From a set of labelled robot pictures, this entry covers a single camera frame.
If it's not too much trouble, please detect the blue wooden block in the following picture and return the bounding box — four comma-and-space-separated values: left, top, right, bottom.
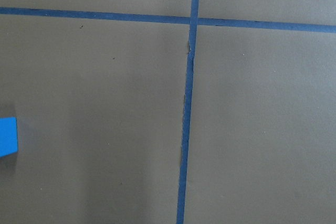
0, 117, 18, 157

